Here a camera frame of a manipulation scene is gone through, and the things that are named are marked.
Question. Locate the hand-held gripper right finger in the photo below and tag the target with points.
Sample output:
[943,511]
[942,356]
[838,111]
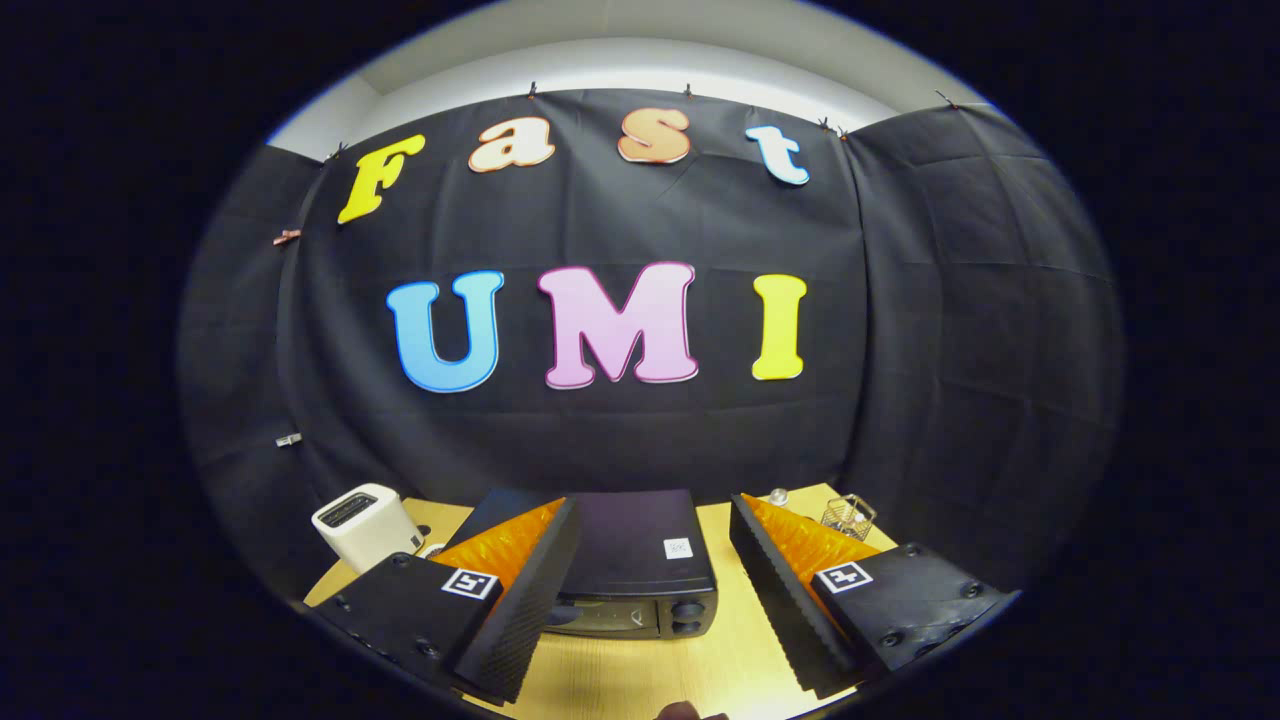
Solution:
[785,610]

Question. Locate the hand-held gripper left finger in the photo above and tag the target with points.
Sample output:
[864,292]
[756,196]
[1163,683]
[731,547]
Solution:
[525,610]

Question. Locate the glass toaster oven door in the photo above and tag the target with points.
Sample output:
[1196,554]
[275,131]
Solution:
[610,618]

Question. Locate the black toaster oven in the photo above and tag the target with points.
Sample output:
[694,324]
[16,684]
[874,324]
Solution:
[630,540]

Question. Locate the black oven knob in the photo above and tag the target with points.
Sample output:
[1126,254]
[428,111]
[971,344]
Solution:
[688,608]
[687,627]

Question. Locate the white toaster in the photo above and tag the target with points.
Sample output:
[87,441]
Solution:
[365,530]

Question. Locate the pink cloth clip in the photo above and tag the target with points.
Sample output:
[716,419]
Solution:
[287,237]

